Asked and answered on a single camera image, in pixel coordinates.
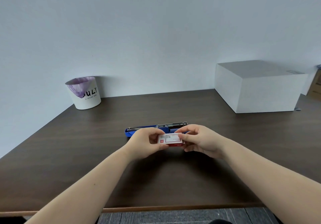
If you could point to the person's left hand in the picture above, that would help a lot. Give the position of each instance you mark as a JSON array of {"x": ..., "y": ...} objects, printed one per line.
[{"x": 140, "y": 143}]

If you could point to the person's right hand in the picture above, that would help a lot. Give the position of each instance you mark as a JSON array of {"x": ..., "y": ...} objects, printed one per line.
[{"x": 205, "y": 142}]

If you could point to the person's left thumb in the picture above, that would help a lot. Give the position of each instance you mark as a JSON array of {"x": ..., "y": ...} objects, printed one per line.
[{"x": 153, "y": 139}]

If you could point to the person's right thumb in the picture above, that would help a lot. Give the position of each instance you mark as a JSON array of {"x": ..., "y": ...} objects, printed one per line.
[{"x": 186, "y": 137}]

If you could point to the red and white staple box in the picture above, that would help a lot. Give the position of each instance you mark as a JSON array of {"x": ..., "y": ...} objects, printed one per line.
[{"x": 170, "y": 141}]

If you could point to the person's left forearm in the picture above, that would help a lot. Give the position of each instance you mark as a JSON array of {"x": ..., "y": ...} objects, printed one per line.
[{"x": 82, "y": 188}]

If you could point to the person's right forearm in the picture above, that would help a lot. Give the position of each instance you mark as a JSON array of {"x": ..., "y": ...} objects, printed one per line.
[{"x": 265, "y": 178}]

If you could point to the blue stapler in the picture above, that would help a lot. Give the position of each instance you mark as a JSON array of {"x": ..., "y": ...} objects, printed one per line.
[{"x": 165, "y": 128}]

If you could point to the white desktop waste bin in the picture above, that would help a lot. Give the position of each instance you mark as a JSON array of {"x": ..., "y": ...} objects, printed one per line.
[{"x": 86, "y": 97}]

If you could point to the large white box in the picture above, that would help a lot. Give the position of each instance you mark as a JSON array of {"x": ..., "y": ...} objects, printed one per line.
[{"x": 260, "y": 88}]

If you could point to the purple bin liner bag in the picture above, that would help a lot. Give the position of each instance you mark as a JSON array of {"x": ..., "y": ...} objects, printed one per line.
[{"x": 78, "y": 87}]

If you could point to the brown cardboard box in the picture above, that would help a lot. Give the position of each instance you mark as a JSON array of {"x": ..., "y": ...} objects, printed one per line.
[{"x": 315, "y": 85}]

